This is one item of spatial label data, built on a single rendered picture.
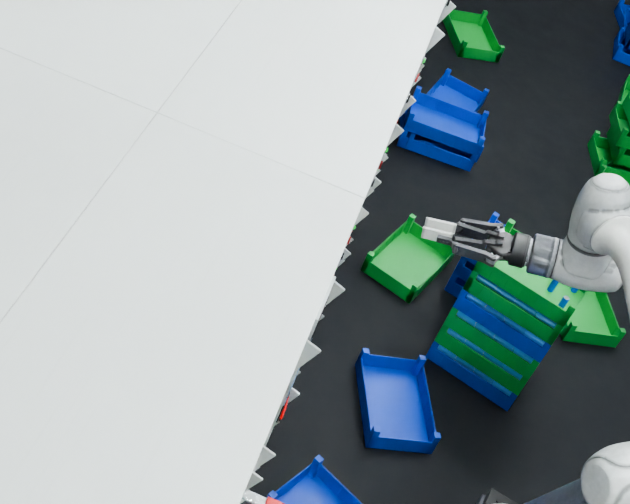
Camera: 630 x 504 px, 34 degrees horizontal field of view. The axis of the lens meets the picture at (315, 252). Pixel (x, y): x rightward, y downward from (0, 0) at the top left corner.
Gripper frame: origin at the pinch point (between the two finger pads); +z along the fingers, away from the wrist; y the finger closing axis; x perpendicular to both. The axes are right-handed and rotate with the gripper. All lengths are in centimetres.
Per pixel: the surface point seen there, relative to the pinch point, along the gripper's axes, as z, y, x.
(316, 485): 18, -14, -84
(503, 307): -20, 44, -57
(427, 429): -7, 19, -88
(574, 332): -45, 80, -92
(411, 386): 1, 33, -87
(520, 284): -23, 43, -47
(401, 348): 7, 47, -86
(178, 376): 7, -136, 91
